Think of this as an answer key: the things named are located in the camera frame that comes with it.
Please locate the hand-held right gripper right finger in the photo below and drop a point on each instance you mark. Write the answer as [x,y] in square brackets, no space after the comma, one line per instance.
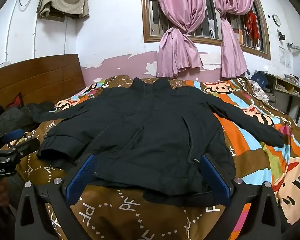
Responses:
[217,182]

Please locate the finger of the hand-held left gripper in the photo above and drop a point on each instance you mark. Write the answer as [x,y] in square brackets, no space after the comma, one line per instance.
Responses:
[13,135]
[27,145]

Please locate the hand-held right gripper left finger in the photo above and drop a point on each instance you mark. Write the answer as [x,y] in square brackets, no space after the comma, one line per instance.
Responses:
[77,182]

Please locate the black jacket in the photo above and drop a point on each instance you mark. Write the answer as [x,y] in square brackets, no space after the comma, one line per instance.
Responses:
[150,130]

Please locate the dark clothes pile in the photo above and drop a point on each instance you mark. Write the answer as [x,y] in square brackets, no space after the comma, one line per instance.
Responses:
[15,117]

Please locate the person's left hand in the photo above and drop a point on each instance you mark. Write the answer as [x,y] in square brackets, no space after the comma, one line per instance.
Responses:
[3,192]

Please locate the red cloth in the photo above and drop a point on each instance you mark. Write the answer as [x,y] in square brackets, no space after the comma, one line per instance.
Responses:
[17,101]

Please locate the printed cartoon blanket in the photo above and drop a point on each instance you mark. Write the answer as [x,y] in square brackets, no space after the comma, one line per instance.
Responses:
[240,142]

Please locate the wooden headboard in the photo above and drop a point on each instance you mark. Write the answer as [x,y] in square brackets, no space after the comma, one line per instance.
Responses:
[40,80]

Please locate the floral cloth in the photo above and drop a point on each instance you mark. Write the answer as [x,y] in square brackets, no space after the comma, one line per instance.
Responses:
[262,93]

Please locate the blue cap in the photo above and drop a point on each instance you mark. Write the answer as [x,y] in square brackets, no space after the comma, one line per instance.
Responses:
[260,80]

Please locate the wooden shelf unit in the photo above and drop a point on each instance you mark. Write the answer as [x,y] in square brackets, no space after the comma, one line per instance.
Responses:
[290,87]

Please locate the beige towel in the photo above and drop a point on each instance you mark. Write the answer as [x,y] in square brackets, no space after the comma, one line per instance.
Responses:
[62,2]

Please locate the red hanging tassel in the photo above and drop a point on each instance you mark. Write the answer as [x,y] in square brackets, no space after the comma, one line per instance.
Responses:
[253,27]

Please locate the wooden framed barred window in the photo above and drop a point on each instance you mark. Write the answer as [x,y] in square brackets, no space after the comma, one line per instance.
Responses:
[155,12]

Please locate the white wall pipe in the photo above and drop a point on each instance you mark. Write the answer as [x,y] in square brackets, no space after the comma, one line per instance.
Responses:
[35,35]

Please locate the black wall fixture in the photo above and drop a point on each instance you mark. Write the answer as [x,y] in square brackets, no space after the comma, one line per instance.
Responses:
[281,35]

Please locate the round wall clock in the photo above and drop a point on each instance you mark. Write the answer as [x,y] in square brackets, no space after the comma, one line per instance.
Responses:
[276,20]

